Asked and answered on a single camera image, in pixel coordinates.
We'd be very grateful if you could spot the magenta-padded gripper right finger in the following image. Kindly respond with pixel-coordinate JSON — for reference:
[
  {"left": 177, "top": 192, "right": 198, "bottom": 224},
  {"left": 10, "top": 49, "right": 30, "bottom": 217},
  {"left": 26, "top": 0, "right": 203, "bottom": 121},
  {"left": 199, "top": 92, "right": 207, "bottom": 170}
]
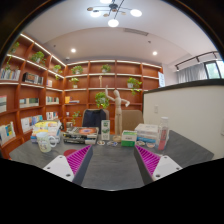
[{"left": 133, "top": 144, "right": 184, "bottom": 186}]

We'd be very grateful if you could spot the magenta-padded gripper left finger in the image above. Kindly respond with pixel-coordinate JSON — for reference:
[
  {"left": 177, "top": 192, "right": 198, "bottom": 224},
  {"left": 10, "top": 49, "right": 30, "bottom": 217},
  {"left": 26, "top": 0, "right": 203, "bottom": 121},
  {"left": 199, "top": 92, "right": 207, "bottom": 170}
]
[{"left": 43, "top": 144, "right": 95, "bottom": 187}]

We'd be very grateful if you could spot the yellow striped cartoon mug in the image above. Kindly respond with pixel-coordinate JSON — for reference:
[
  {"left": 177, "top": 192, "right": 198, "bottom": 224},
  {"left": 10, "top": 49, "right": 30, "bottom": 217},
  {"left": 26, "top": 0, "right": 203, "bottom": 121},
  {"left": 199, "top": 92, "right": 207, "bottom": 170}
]
[{"left": 35, "top": 131, "right": 58, "bottom": 154}]

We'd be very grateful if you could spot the stack of colourful books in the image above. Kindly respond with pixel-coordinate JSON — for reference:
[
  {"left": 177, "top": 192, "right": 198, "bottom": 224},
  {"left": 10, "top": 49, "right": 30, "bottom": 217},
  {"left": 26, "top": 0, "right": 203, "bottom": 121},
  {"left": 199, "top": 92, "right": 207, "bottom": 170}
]
[{"left": 30, "top": 119, "right": 63, "bottom": 145}]

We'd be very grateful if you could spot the stack of white boxes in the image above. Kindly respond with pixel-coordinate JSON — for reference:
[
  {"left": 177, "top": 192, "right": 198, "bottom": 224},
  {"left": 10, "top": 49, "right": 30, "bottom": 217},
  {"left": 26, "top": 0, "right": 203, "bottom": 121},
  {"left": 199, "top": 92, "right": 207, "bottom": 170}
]
[{"left": 134, "top": 123, "right": 160, "bottom": 145}]

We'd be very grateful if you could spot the stack of dark books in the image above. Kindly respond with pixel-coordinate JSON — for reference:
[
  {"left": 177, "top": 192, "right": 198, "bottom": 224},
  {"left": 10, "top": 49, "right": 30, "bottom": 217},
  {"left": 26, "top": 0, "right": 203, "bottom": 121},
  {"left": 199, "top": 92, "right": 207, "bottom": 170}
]
[{"left": 62, "top": 126, "right": 100, "bottom": 146}]

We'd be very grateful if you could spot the small green white box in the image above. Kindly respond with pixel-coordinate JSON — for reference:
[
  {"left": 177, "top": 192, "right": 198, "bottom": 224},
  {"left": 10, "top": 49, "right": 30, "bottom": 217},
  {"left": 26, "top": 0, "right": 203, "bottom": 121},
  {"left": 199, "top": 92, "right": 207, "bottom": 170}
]
[{"left": 120, "top": 129, "right": 138, "bottom": 148}]

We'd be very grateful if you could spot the white counter with dark top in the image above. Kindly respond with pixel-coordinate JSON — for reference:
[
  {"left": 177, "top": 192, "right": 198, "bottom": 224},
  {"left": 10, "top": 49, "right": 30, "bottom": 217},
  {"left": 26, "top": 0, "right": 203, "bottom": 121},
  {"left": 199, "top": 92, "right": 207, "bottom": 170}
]
[{"left": 142, "top": 78, "right": 224, "bottom": 160}]

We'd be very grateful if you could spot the tan upholstered chair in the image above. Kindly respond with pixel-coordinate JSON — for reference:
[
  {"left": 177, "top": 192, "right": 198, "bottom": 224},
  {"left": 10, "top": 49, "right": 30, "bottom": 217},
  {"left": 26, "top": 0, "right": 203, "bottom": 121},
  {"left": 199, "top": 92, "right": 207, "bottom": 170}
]
[{"left": 121, "top": 109, "right": 145, "bottom": 132}]

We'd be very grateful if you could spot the chair with dark jacket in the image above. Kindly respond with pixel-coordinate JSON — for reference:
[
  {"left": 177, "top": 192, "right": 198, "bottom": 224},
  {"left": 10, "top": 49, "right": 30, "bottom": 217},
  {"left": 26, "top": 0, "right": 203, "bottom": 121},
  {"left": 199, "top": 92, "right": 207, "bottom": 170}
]
[{"left": 81, "top": 108, "right": 110, "bottom": 134}]

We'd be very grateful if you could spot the tall green white carton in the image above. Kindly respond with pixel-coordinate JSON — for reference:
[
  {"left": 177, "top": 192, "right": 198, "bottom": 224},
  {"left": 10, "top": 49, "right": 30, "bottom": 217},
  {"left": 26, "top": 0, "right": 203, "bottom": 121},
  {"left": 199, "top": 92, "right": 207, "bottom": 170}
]
[{"left": 100, "top": 119, "right": 111, "bottom": 141}]

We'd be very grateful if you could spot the wooden artist mannequin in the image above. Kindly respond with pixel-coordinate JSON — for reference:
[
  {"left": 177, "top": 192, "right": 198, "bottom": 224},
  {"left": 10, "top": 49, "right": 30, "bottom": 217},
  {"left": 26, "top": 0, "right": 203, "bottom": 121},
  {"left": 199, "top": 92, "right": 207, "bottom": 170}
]
[{"left": 104, "top": 84, "right": 131, "bottom": 143}]

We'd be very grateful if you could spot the wooden bookshelf unit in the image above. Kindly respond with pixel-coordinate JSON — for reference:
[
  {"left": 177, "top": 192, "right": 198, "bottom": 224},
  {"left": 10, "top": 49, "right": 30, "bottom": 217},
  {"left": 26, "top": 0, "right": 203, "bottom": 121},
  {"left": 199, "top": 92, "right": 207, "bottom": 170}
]
[{"left": 0, "top": 31, "right": 164, "bottom": 158}]

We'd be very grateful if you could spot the grey curtain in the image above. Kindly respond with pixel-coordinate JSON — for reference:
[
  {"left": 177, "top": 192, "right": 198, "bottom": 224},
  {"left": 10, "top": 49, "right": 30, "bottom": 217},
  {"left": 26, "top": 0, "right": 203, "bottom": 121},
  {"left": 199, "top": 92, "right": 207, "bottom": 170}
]
[{"left": 176, "top": 63, "right": 208, "bottom": 84}]

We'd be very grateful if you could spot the window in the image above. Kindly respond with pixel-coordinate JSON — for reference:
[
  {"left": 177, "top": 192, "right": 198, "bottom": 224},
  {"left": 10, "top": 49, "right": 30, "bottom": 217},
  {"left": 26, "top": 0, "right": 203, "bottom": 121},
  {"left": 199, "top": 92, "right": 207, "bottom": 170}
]
[{"left": 203, "top": 59, "right": 224, "bottom": 80}]

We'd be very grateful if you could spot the ceiling air vent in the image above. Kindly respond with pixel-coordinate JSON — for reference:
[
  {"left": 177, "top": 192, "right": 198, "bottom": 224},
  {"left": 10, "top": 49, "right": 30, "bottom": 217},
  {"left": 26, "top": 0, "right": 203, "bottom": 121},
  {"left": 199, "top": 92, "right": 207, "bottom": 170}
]
[{"left": 123, "top": 27, "right": 149, "bottom": 37}]

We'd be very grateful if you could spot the branched ceiling lamp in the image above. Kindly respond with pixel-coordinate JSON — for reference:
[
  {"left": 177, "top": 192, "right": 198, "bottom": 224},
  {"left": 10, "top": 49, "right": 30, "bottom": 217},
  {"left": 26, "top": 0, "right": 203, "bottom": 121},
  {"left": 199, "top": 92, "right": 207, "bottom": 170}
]
[{"left": 86, "top": 0, "right": 143, "bottom": 28}]

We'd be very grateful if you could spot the black ceiling track rail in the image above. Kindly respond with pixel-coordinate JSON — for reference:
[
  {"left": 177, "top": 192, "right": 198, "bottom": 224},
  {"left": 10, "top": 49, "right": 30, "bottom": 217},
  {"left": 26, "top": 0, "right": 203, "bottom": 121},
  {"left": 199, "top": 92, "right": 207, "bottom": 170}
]
[{"left": 174, "top": 50, "right": 219, "bottom": 72}]

